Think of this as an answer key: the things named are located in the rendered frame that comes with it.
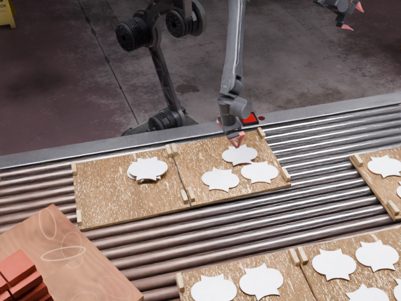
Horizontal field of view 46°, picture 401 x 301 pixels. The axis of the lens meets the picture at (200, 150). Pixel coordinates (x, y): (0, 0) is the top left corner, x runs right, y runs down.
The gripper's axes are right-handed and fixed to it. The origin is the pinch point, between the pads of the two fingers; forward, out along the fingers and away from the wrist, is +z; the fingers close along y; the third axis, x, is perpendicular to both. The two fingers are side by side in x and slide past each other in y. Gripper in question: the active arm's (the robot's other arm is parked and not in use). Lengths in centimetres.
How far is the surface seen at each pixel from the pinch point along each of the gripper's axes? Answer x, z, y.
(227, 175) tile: 6.7, 10.5, -7.1
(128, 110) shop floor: 33, 87, 180
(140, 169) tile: 38.3, 1.4, 3.9
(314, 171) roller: -27.7, 20.0, -13.4
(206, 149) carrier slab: 9.2, 9.4, 10.9
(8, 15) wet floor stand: 111, 45, 351
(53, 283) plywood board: 74, -8, -43
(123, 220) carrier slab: 50, 4, -16
